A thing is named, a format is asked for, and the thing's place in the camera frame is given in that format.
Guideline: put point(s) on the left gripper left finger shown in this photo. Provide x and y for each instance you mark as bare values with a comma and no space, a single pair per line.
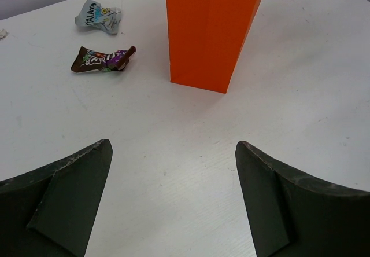
50,211

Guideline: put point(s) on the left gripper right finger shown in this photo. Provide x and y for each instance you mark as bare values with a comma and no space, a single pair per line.
292,213

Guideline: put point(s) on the orange paper bag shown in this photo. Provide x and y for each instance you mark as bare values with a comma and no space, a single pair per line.
206,38

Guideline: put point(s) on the dark purple candy wrapper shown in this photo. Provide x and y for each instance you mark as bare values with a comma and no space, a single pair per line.
89,60

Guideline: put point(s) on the silver blue snack packet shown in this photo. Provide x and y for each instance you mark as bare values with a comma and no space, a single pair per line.
94,15

